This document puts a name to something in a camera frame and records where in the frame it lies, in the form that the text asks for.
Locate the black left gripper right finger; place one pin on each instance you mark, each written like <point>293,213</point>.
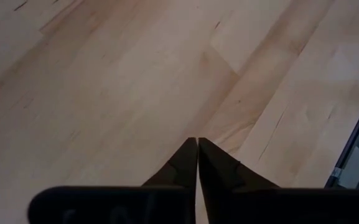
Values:
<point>222,174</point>

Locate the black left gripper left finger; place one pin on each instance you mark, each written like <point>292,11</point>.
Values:
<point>182,174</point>

